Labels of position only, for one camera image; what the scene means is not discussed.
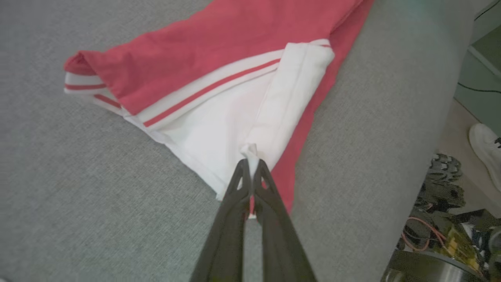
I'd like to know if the red white basketball shorts 23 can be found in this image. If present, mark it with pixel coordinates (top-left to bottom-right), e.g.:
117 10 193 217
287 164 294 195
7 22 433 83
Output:
64 0 375 220

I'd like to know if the white shoe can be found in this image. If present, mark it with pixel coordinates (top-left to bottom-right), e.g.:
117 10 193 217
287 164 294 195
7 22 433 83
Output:
469 123 501 192

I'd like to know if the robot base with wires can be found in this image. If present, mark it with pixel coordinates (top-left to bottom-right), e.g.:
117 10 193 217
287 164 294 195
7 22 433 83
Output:
382 210 501 282

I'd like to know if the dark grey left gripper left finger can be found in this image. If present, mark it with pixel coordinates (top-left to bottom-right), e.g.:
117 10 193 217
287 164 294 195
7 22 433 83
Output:
190 159 253 282

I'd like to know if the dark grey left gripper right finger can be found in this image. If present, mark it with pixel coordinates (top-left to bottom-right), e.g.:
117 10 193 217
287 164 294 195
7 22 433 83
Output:
252 159 317 282

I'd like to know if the large grey sofa seat cushion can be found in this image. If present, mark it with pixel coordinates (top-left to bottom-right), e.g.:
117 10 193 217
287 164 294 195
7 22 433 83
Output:
0 0 476 282

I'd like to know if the thin black cable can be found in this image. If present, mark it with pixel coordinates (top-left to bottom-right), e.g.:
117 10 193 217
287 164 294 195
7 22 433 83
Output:
457 81 501 94

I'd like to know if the camouflage patterned cloth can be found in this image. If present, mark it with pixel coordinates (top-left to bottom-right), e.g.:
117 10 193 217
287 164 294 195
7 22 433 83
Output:
415 154 466 214

